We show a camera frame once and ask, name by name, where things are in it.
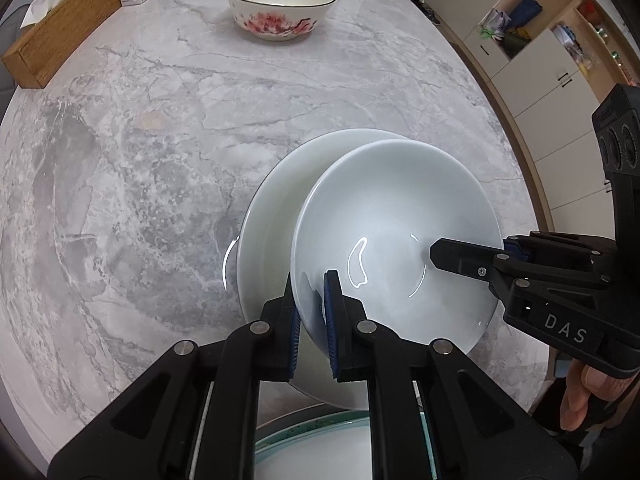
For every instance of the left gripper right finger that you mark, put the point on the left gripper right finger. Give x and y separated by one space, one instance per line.
434 414

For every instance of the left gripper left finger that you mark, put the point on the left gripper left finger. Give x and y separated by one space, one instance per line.
193 413

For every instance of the teal floral plate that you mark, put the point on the teal floral plate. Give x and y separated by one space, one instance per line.
315 444

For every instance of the large white bowl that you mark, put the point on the large white bowl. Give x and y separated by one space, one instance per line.
263 260

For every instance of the small white bowl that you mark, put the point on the small white bowl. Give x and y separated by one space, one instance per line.
373 217

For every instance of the pink floral bowl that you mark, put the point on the pink floral bowl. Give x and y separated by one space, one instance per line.
279 20

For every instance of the person right hand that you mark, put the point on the person right hand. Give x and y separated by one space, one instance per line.
583 383

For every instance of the blue bag in shelf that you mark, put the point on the blue bag in shelf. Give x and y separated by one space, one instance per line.
524 12

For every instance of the wooden tissue box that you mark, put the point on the wooden tissue box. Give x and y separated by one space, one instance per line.
37 55

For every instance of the cream wall cabinet unit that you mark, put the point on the cream wall cabinet unit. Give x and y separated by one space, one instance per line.
547 78

